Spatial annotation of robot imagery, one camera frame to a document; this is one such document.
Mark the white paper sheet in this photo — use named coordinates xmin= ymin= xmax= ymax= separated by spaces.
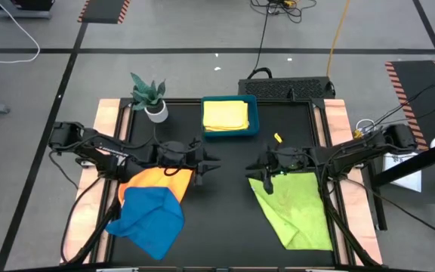
xmin=382 ymin=149 xmax=423 ymax=193

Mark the green plant in white pot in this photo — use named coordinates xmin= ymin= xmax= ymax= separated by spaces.
xmin=130 ymin=72 xmax=169 ymax=124

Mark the yellow floor cable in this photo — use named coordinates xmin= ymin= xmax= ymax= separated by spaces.
xmin=325 ymin=0 xmax=353 ymax=78

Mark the white coiled cable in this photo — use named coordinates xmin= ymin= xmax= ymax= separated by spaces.
xmin=355 ymin=119 xmax=378 ymax=134

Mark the green microfiber towel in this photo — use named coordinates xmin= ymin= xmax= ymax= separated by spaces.
xmin=248 ymin=172 xmax=334 ymax=251

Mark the black metal table frame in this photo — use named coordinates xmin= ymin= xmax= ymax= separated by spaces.
xmin=88 ymin=97 xmax=354 ymax=272

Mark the yellow microfiber towel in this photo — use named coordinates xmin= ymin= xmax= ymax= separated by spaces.
xmin=202 ymin=100 xmax=250 ymax=132

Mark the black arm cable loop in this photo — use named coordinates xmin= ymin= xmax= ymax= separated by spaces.
xmin=60 ymin=175 xmax=107 ymax=264

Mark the dark side stand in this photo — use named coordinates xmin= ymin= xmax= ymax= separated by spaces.
xmin=366 ymin=150 xmax=435 ymax=232

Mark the blue plastic bin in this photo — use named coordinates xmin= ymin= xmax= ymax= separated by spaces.
xmin=201 ymin=94 xmax=261 ymax=138

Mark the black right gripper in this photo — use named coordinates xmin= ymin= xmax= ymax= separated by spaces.
xmin=245 ymin=146 xmax=313 ymax=196

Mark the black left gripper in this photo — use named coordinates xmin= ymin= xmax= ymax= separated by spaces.
xmin=157 ymin=138 xmax=222 ymax=186

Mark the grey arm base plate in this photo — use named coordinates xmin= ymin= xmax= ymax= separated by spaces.
xmin=76 ymin=156 xmax=101 ymax=169

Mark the black perforated computer case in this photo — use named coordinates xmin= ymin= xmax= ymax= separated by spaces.
xmin=238 ymin=76 xmax=336 ymax=101

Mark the tangled black cable bundle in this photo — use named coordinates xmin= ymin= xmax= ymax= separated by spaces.
xmin=250 ymin=0 xmax=316 ymax=24

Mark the black metal beam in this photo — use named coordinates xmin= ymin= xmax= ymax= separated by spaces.
xmin=368 ymin=135 xmax=435 ymax=188

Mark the blue microfiber towel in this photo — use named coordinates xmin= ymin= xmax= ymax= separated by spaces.
xmin=105 ymin=186 xmax=185 ymax=261

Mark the white floor cable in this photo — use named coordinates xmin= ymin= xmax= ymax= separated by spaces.
xmin=0 ymin=0 xmax=41 ymax=64

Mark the orange microfiber towel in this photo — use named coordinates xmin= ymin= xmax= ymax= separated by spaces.
xmin=118 ymin=167 xmax=196 ymax=207

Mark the black floor cable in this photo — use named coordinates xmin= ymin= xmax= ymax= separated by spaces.
xmin=246 ymin=0 xmax=275 ymax=80

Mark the light wooden board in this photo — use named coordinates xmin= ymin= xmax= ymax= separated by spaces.
xmin=315 ymin=98 xmax=384 ymax=265
xmin=59 ymin=98 xmax=130 ymax=264

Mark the black hazard-striped floor mat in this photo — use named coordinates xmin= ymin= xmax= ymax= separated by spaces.
xmin=76 ymin=0 xmax=131 ymax=25
xmin=384 ymin=60 xmax=435 ymax=152

